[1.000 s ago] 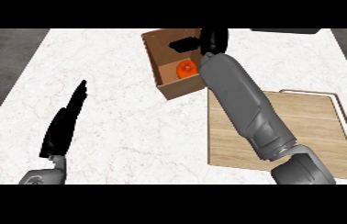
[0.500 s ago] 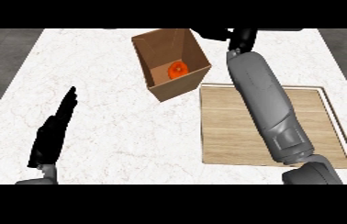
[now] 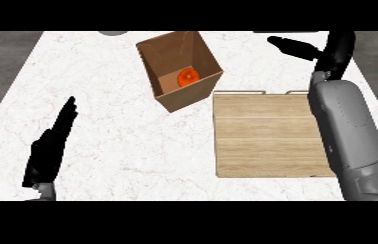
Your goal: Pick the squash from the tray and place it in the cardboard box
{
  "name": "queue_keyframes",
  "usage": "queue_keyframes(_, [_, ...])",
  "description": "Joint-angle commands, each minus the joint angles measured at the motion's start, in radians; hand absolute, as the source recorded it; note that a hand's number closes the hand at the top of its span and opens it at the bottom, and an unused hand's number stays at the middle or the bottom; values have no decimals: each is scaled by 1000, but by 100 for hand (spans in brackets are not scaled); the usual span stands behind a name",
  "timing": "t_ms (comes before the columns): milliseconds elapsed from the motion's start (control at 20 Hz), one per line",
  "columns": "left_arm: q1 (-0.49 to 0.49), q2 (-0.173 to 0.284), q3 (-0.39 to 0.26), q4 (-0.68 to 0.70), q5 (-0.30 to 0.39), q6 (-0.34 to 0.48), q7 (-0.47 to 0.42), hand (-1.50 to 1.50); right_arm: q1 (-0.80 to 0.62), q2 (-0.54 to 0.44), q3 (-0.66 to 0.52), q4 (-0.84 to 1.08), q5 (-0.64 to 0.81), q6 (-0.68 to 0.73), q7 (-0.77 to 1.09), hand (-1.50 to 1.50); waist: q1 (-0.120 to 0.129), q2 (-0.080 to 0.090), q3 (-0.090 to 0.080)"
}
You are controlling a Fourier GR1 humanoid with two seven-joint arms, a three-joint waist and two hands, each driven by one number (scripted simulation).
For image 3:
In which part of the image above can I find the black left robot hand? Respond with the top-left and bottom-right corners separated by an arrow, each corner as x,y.
21,95 -> 80,189

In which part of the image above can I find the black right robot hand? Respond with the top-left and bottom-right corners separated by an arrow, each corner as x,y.
266,31 -> 358,81

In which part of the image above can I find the pale wooden tray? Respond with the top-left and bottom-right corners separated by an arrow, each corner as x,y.
212,89 -> 339,179

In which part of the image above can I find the orange squash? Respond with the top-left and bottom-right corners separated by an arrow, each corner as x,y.
176,67 -> 201,88

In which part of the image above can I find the brown cardboard box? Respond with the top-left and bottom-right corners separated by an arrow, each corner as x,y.
135,31 -> 225,114

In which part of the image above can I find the grey round object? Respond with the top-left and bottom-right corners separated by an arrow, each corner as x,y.
98,31 -> 131,37

